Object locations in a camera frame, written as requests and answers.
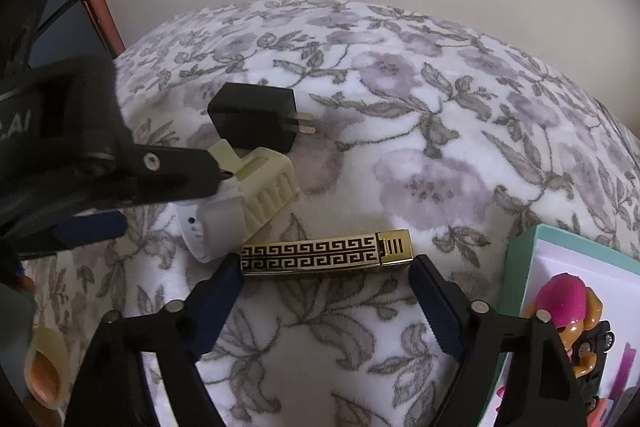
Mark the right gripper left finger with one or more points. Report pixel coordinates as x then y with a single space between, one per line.
111 388

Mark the teal white box lid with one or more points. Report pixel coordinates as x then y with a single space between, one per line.
542 251

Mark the floral grey white blanket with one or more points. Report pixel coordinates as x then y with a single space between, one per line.
421 124

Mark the purple stick package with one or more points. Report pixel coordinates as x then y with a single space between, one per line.
623 372

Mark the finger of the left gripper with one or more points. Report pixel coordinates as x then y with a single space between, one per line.
80 231
141 175

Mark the orange blue gravity knife toy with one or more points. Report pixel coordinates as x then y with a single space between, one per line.
605 413

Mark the cream hair claw clip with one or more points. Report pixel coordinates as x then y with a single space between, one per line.
267 181

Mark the salmon pink board edge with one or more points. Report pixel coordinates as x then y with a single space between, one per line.
104 24

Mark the black toy car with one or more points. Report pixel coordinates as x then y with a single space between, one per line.
591 349

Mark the pink brown dog toy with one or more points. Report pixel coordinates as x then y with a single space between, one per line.
573 306

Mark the dark blue cabinet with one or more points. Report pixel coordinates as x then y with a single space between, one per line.
51 30

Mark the black power adapter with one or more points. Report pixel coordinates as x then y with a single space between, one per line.
250 116

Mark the gold black patterned lighter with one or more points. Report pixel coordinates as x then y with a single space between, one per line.
380 250

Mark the person's left hand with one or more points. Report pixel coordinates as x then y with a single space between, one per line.
34 358

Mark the white smartwatch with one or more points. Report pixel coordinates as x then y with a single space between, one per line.
213 226

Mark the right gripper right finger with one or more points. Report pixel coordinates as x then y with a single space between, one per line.
541 389

